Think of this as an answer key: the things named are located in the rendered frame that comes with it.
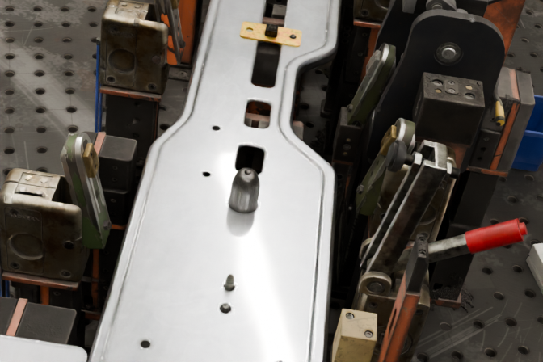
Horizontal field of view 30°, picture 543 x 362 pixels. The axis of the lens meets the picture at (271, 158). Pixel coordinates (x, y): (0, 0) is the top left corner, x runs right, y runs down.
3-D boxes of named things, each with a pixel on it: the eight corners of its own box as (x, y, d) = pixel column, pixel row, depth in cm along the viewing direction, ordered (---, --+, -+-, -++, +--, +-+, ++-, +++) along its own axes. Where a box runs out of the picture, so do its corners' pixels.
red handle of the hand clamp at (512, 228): (364, 246, 101) (519, 204, 96) (372, 260, 102) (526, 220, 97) (364, 276, 98) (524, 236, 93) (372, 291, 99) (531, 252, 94)
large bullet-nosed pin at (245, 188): (229, 201, 115) (235, 157, 111) (256, 205, 116) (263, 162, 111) (225, 220, 113) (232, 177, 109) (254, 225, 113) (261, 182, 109)
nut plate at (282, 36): (238, 37, 138) (240, 30, 137) (242, 22, 140) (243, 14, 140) (300, 48, 138) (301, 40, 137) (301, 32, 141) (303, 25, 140)
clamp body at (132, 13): (94, 176, 157) (99, -16, 135) (173, 188, 157) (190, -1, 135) (81, 216, 150) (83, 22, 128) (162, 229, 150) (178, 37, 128)
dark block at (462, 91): (355, 308, 144) (423, 69, 116) (404, 315, 144) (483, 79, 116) (355, 335, 140) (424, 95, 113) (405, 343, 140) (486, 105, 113)
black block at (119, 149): (67, 281, 141) (67, 119, 122) (144, 293, 141) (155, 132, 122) (52, 326, 135) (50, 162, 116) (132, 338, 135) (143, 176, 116)
